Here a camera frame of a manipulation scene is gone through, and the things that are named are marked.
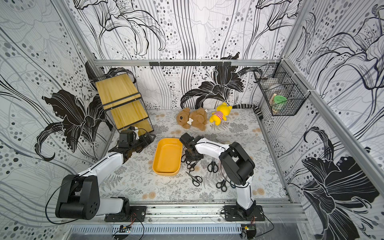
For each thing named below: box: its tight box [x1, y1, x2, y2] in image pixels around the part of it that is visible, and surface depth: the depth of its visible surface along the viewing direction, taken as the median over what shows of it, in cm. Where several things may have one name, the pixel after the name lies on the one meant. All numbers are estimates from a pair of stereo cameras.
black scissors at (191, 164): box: [181, 154, 198, 173], surface depth 92 cm
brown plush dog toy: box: [176, 107, 208, 131], surface depth 106 cm
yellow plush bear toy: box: [209, 102, 233, 126], surface depth 112 cm
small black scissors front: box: [216, 179, 227, 192], surface depth 83 cm
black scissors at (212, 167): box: [207, 161, 219, 173], surface depth 90 cm
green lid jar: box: [273, 95, 288, 113], surface depth 80 cm
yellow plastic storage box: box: [152, 137, 183, 176], surface depth 96 cm
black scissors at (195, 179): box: [185, 171, 203, 187], surface depth 86 cm
